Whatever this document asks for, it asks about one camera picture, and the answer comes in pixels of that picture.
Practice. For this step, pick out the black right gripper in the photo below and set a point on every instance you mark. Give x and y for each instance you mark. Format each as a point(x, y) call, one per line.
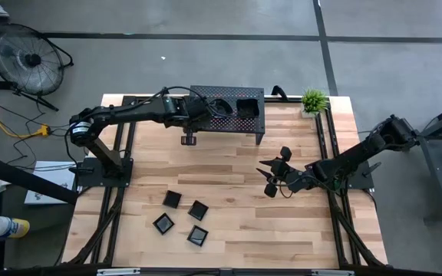
point(290, 176)

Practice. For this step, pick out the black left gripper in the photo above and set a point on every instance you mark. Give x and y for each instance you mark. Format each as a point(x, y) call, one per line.
point(194, 111)

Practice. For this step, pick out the black wavy mini plate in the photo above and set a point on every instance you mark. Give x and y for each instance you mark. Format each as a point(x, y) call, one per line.
point(248, 108)

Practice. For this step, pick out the black square mini plate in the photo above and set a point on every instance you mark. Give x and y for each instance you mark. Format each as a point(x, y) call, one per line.
point(163, 224)
point(198, 210)
point(172, 199)
point(197, 235)

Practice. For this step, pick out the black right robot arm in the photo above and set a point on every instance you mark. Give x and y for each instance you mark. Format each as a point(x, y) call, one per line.
point(359, 153)

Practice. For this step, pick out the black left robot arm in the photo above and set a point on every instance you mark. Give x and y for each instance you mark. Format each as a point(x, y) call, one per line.
point(136, 113)

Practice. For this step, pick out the black perforated metal rack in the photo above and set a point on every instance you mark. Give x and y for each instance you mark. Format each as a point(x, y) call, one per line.
point(240, 124)

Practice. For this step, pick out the green plant in white pot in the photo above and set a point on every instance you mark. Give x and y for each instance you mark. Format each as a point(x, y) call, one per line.
point(314, 100)

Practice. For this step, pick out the grey metal side table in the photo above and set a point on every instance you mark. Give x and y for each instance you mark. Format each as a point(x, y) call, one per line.
point(441, 168)

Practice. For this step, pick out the black floor fan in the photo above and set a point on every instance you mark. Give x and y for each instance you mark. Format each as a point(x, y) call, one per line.
point(33, 59)

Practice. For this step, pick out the white printed box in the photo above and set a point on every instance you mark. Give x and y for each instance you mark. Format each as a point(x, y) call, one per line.
point(37, 199)

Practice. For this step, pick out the black diagonal support beam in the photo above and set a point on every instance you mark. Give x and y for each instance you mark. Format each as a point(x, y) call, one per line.
point(21, 178)

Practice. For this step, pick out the white and yellow canister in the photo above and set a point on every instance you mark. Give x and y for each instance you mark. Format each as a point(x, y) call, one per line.
point(10, 227)

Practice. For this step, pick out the black aluminium table frame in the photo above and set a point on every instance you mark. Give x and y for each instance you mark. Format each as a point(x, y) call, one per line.
point(295, 100)

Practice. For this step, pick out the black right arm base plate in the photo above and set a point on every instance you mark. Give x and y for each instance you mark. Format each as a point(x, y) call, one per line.
point(365, 180)

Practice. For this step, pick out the silver metal bracket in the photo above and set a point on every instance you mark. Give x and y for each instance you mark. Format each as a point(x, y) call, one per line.
point(118, 272)
point(332, 273)

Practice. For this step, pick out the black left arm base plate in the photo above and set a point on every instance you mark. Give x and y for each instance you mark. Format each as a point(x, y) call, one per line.
point(90, 178)

